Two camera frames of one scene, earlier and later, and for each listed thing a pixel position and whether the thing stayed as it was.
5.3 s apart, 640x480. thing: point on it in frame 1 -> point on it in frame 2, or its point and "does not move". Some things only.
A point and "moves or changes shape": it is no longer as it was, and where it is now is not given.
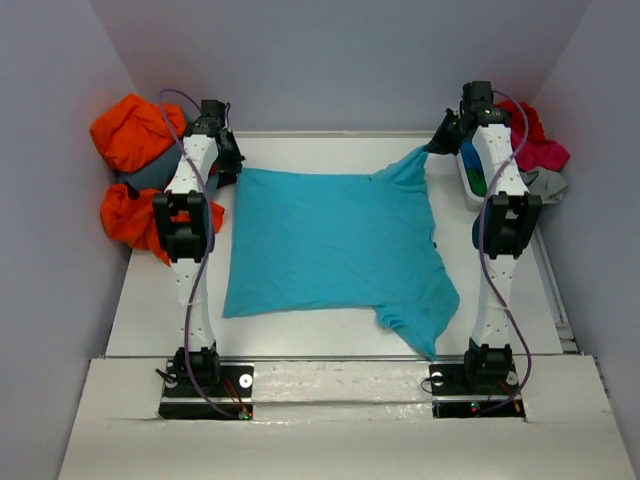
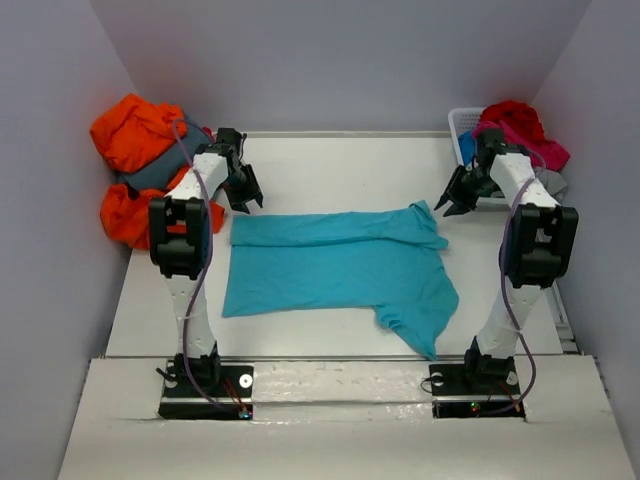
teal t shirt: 311,241 moves or changes shape
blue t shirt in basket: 470,155 does not move
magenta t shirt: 544,154 does not move
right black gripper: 440,143 -> 462,203
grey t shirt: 549,185 does not move
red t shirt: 523,119 does not move
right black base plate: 451,400 does not move
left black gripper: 234,163 -> 238,200
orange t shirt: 129,132 does not move
